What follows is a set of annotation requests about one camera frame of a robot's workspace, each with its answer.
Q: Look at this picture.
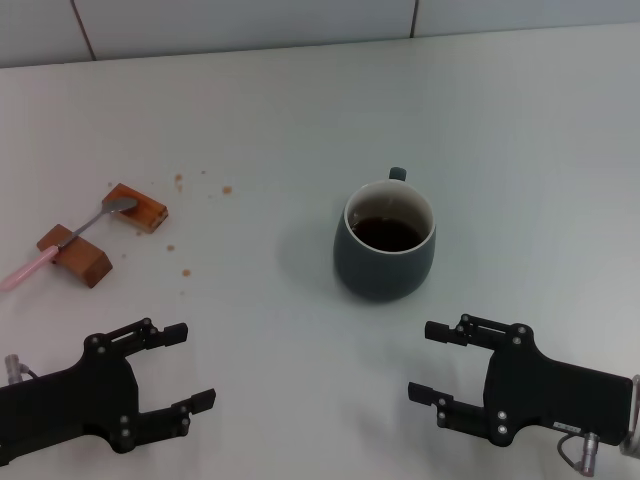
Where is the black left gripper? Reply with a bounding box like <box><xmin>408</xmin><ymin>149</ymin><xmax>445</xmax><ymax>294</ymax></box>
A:
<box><xmin>0</xmin><ymin>316</ymin><xmax>217</xmax><ymax>457</ymax></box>

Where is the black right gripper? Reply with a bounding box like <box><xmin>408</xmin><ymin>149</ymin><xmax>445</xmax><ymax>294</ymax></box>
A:
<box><xmin>407</xmin><ymin>313</ymin><xmax>635</xmax><ymax>449</ymax></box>

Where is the grey ceramic cup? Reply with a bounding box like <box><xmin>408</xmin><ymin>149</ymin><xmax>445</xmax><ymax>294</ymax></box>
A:
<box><xmin>333</xmin><ymin>166</ymin><xmax>437</xmax><ymax>302</ymax></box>

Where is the pink handled metal spoon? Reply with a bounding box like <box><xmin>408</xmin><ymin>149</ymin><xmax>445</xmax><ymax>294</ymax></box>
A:
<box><xmin>0</xmin><ymin>196</ymin><xmax>139</xmax><ymax>292</ymax></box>

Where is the dark brown coffee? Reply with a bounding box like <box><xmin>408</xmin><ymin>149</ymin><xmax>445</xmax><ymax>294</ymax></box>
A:
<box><xmin>352</xmin><ymin>216</ymin><xmax>424</xmax><ymax>254</ymax></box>

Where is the tall brown wooden block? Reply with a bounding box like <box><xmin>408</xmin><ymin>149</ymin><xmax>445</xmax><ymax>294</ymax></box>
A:
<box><xmin>36</xmin><ymin>223</ymin><xmax>114</xmax><ymax>290</ymax></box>

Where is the flat brown wooden block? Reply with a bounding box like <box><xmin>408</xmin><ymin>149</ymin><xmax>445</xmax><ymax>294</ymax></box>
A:
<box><xmin>101</xmin><ymin>182</ymin><xmax>170</xmax><ymax>236</ymax></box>

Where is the right gripper cable with connector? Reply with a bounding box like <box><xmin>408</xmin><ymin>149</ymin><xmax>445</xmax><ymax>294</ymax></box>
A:
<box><xmin>557</xmin><ymin>432</ymin><xmax>601</xmax><ymax>474</ymax></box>

